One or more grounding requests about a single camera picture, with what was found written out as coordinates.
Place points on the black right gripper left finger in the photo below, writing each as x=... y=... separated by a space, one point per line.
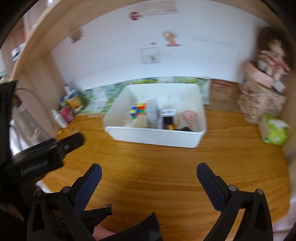
x=42 y=223

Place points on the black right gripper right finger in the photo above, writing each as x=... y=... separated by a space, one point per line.
x=228 y=199

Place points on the black power adapter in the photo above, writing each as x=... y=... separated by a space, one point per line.
x=185 y=129

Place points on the round pink tin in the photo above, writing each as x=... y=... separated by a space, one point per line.
x=190 y=117

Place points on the green bottle with gold cap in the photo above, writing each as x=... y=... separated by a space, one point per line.
x=172 y=127

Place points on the round beige compact case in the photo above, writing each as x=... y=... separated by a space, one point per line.
x=140 y=122

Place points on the colourful rubik's cube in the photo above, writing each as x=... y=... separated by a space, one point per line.
x=137 y=109

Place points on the white instant camera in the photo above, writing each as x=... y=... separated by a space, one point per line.
x=167 y=117

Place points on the clear box with photo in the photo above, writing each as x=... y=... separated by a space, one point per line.
x=152 y=113

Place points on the white small bottle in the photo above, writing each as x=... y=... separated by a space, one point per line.
x=59 y=119

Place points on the pink container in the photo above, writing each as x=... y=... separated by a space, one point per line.
x=67 y=115

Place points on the orange juice carton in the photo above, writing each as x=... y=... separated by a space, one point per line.
x=74 y=101

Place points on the green tissue pack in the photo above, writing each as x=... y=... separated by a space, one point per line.
x=273 y=130

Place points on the black jacket with zipper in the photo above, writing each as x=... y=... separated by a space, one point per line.
x=104 y=224

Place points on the printed canvas tote bag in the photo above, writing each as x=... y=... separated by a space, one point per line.
x=257 y=96

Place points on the cardboard box with drawing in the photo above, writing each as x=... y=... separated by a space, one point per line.
x=223 y=96

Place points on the white plastic storage bin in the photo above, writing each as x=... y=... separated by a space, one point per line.
x=178 y=96

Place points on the doll with brown hair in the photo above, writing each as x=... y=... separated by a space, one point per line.
x=275 y=56

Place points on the pink framed wall sticker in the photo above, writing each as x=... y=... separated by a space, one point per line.
x=150 y=55

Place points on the pony sticker on wall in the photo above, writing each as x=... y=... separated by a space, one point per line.
x=171 y=39

